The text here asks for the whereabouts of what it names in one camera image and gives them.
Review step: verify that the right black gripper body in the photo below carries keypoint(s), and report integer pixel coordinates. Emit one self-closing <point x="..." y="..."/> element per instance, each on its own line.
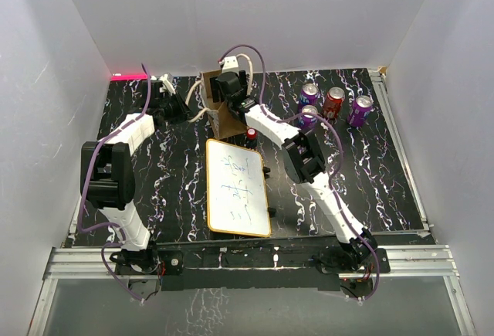
<point x="242" y="77"/>

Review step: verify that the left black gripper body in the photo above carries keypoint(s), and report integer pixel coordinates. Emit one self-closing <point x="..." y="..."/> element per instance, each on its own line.
<point x="165" y="106"/>

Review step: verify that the brown canvas bag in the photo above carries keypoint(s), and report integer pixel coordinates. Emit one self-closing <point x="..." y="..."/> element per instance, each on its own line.
<point x="222" y="123"/>

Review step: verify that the purple fanta can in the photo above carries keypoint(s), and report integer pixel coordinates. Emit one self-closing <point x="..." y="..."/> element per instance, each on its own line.
<point x="309" y="95"/>

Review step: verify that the red can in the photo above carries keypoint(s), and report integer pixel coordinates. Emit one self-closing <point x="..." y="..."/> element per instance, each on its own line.
<point x="333" y="102"/>

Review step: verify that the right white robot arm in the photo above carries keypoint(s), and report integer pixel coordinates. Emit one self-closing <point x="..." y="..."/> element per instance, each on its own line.
<point x="303" y="160"/>

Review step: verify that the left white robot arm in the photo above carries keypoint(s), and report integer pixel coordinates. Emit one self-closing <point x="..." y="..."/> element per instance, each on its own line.
<point x="107" y="181"/>

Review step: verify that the pink tape strip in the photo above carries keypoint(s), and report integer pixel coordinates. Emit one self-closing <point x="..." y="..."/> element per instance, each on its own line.
<point x="125" y="77"/>

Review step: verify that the black board clip upper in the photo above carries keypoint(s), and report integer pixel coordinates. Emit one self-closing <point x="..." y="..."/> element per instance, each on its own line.
<point x="266" y="171"/>

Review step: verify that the black board clip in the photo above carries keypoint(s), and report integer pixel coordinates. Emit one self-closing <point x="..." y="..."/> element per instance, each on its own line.
<point x="266" y="171"/>
<point x="271" y="212"/>

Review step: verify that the white dry-erase board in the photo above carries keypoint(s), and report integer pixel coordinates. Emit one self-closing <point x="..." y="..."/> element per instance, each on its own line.
<point x="236" y="191"/>

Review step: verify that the black board clip lower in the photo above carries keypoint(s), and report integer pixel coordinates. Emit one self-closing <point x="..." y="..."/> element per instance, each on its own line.
<point x="271" y="212"/>

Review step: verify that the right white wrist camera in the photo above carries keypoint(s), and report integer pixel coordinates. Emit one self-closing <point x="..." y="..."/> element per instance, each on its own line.
<point x="229" y="64"/>

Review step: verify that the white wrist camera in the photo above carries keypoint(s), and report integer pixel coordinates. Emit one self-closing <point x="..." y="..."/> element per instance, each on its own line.
<point x="229" y="64"/>
<point x="166" y="84"/>

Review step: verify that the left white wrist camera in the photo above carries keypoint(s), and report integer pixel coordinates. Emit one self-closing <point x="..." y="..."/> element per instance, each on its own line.
<point x="166" y="84"/>

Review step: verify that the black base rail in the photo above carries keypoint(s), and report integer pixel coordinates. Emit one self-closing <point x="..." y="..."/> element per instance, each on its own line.
<point x="325" y="252"/>

